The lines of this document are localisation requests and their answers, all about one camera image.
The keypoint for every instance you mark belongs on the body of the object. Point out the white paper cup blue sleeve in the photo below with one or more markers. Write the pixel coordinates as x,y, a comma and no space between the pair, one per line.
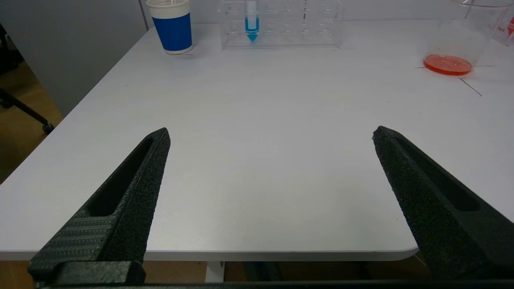
174,32

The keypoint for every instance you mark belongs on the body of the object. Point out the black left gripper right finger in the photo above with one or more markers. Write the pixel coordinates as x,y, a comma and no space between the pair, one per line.
437,208

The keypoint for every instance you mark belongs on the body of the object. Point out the test tube with blue pigment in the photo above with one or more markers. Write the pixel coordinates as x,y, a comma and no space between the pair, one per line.
251,26

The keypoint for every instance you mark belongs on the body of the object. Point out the clear glass beaker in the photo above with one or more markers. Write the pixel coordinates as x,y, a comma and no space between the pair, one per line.
447,64

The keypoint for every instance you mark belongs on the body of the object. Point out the white table leg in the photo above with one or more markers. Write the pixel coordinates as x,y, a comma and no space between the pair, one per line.
215,272

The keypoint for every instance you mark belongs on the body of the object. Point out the black caster chair leg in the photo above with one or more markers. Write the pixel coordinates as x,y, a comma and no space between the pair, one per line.
24,108

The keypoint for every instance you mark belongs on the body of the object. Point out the test tube with red pigment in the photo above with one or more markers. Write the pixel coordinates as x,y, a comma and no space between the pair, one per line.
511,28

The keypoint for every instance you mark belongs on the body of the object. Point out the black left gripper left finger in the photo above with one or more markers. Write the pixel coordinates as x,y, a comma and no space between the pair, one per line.
128,208

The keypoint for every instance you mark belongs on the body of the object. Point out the clear acrylic test tube rack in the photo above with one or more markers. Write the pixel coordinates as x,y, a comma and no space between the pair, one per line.
502,34
289,28

